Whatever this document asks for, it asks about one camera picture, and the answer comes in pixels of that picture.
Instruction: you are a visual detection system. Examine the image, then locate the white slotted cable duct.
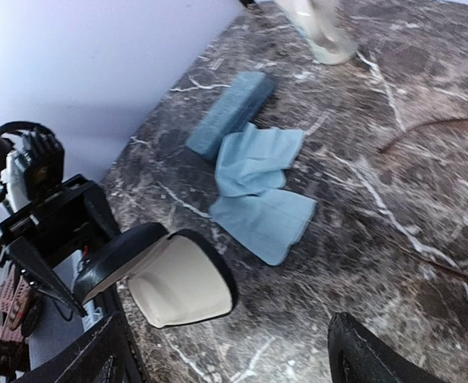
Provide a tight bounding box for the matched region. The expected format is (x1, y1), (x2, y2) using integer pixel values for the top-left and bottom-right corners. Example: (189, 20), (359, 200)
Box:
(81, 300), (104, 332)

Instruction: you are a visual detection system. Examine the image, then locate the black hard glasses case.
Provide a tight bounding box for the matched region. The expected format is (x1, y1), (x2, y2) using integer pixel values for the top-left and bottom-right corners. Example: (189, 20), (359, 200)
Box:
(73, 223), (238, 329)

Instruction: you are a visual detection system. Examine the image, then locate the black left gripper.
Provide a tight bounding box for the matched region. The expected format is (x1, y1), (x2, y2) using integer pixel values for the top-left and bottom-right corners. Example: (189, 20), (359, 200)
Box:
(0, 175), (120, 318)

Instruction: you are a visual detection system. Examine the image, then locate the light blue cleaning cloth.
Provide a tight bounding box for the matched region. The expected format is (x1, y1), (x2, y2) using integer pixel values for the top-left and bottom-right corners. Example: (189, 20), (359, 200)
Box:
(210, 189), (317, 266)
(215, 123), (305, 197)

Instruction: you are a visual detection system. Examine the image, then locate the cream ceramic mug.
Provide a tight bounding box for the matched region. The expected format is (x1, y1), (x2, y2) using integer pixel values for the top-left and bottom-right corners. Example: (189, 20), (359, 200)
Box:
(275, 0), (358, 65)

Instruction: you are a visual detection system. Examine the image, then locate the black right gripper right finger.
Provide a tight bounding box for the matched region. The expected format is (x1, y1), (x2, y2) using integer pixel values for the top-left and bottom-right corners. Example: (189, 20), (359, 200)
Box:
(328, 312), (441, 383)

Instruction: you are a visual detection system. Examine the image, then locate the blue textured glasses case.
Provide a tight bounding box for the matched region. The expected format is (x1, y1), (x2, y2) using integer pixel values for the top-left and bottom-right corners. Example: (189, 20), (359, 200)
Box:
(187, 72), (276, 161)

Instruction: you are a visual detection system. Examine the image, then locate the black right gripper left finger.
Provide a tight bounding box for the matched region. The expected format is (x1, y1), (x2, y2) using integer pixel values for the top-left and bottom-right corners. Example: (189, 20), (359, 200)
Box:
(17, 312), (142, 383)

